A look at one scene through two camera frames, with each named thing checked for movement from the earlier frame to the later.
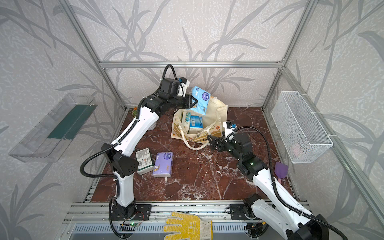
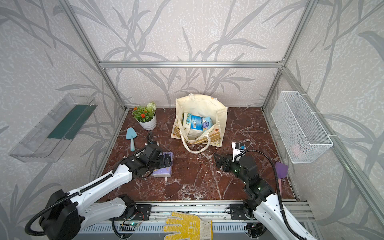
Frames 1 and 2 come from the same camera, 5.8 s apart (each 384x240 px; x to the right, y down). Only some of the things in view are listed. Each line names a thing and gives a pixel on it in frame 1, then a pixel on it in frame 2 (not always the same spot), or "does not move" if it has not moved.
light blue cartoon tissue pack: [203, 97] to [207, 123]
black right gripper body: [229, 147] to [234, 168]
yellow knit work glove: [190, 227] does not move
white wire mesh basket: [305, 138] does not move
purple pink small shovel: [281, 170] does not move
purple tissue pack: [163, 166] does not move
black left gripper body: [180, 102] to [157, 164]
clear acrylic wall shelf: [47, 140] does not move
